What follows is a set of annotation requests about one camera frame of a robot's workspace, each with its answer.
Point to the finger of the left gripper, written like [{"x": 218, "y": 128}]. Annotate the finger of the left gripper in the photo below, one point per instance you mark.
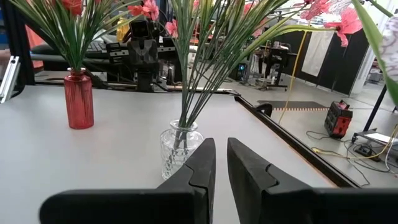
[
  {"x": 121, "y": 57},
  {"x": 168, "y": 53}
]

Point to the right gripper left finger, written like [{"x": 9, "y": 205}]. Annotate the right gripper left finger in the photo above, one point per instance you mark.
[{"x": 140, "y": 207}]

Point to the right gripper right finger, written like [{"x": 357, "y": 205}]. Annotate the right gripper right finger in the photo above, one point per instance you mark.
[{"x": 311, "y": 207}]

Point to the pink artificial flower bunch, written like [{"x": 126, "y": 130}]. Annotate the pink artificial flower bunch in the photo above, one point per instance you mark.
[
  {"x": 184, "y": 77},
  {"x": 348, "y": 25},
  {"x": 201, "y": 87}
]

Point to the red artificial flower bunch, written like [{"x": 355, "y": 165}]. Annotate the red artificial flower bunch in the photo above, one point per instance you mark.
[
  {"x": 74, "y": 40},
  {"x": 93, "y": 28},
  {"x": 53, "y": 25}
]

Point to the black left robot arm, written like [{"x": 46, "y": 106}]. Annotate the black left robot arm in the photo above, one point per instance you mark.
[{"x": 145, "y": 82}]

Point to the red ribbed glass vase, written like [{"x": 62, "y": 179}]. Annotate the red ribbed glass vase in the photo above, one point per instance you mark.
[{"x": 79, "y": 105}]

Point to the clear textured glass vase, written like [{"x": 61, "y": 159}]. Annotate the clear textured glass vase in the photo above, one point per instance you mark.
[{"x": 177, "y": 149}]

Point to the yellow translucent container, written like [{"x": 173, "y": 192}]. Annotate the yellow translucent container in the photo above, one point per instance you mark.
[{"x": 122, "y": 31}]

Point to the backlit black keyboard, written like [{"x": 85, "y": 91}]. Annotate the backlit black keyboard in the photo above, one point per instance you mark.
[{"x": 97, "y": 46}]

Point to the black computer tower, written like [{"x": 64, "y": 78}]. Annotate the black computer tower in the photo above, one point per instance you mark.
[{"x": 241, "y": 70}]

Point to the black power strip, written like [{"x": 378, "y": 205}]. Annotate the black power strip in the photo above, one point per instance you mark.
[{"x": 367, "y": 151}]

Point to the red and black box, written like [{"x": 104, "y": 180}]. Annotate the red and black box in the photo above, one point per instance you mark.
[{"x": 339, "y": 119}]

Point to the large hazard-striped floor mat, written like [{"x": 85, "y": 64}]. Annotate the large hazard-striped floor mat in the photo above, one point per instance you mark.
[{"x": 295, "y": 104}]

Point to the black equipment table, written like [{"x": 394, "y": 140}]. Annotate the black equipment table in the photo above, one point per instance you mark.
[{"x": 273, "y": 59}]

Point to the black clamp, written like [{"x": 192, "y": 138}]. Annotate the black clamp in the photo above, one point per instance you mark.
[{"x": 265, "y": 108}]

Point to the silver aluminium extrusion bar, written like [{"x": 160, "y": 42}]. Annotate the silver aluminium extrusion bar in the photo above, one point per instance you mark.
[{"x": 9, "y": 81}]

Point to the black floor stand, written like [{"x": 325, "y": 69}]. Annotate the black floor stand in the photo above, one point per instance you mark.
[{"x": 374, "y": 107}]

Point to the black partition panel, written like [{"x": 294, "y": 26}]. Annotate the black partition panel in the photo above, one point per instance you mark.
[{"x": 342, "y": 62}]

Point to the plain white hanging cloth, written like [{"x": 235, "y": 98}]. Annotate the plain white hanging cloth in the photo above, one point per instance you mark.
[{"x": 317, "y": 53}]

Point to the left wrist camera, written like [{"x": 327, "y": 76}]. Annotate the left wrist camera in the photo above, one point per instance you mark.
[{"x": 140, "y": 29}]

